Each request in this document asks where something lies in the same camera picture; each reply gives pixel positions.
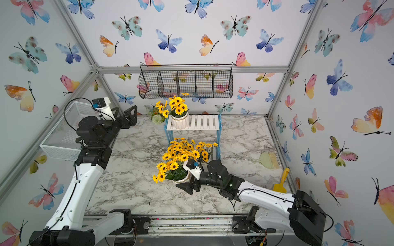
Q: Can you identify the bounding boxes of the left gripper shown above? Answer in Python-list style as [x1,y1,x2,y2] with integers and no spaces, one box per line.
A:
[100,106,136,149]

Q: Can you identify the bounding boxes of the sunflower pot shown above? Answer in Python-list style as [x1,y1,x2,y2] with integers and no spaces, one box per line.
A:
[152,150,199,183]
[154,95,190,130]
[195,141,219,163]
[167,138,195,154]

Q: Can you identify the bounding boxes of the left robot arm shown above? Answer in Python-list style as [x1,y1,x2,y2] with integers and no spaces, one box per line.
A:
[28,106,137,246]

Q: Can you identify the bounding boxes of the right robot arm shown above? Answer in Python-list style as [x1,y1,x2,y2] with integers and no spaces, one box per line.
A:
[177,159,328,246]

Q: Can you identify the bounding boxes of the mixed flower pot behind shelf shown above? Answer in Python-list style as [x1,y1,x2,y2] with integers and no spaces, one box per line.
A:
[145,104,166,133]

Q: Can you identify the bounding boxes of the blue white wooden shelf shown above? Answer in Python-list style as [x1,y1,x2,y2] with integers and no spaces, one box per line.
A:
[164,114,222,159]

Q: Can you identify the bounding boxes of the green hand brush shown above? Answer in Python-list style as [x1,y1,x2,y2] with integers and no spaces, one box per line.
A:
[260,152,281,170]

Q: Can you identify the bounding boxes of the yellow toy shovel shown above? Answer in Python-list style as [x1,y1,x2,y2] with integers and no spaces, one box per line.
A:
[273,168,290,193]

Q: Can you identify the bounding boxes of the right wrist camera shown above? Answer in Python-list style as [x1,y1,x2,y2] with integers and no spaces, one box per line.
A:
[183,159,203,180]

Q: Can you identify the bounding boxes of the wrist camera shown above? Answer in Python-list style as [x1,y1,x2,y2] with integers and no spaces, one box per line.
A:
[92,97,115,121]
[183,159,203,180]

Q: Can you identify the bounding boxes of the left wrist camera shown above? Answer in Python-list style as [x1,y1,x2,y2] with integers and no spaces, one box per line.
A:
[92,97,115,121]

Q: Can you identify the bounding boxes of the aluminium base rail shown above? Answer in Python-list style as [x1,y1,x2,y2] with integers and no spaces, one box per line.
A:
[82,213,321,238]

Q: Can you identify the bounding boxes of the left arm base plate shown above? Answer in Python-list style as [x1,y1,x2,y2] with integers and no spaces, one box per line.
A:
[107,216,151,236]

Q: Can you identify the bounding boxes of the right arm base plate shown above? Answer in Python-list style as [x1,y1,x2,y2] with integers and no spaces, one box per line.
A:
[231,216,277,234]

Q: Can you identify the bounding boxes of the white mesh wall basket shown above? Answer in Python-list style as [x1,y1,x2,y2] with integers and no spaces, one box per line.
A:
[40,101,99,161]

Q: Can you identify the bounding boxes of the black wire wall basket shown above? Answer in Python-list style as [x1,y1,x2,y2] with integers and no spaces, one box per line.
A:
[137,64,234,99]

